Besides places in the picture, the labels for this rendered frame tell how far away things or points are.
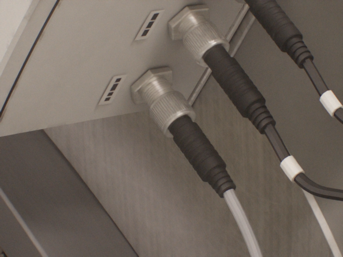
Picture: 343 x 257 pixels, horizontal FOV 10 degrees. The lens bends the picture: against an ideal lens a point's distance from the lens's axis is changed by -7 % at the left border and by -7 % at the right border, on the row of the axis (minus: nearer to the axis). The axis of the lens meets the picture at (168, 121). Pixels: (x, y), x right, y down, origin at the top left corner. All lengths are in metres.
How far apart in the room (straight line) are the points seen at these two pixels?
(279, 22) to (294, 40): 0.01
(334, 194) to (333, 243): 0.05
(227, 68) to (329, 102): 0.06
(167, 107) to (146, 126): 0.07
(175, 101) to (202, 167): 0.03
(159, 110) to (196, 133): 0.02
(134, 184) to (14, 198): 0.06
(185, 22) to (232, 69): 0.03
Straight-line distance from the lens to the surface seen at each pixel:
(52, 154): 0.96
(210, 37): 0.82
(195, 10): 0.82
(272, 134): 0.80
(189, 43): 0.82
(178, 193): 0.90
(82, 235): 0.92
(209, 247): 0.89
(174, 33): 0.83
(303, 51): 0.78
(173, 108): 0.84
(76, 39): 0.80
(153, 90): 0.84
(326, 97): 0.77
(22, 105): 0.81
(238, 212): 0.82
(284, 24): 0.79
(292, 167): 0.79
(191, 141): 0.83
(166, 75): 0.85
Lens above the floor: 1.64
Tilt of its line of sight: 8 degrees down
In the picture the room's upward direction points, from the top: 3 degrees counter-clockwise
